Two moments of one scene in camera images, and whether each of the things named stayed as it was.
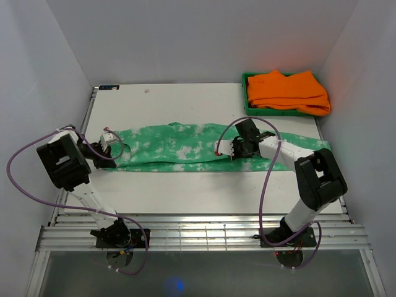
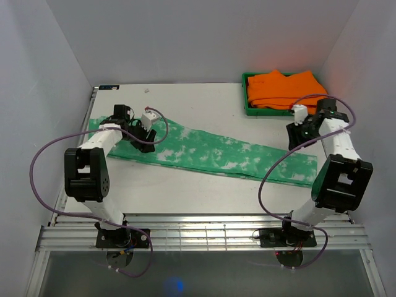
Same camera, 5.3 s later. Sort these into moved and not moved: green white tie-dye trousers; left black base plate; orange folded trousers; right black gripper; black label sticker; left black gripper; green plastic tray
Moved: left black gripper; right black gripper; green white tie-dye trousers
Not moved: green plastic tray; left black base plate; black label sticker; orange folded trousers
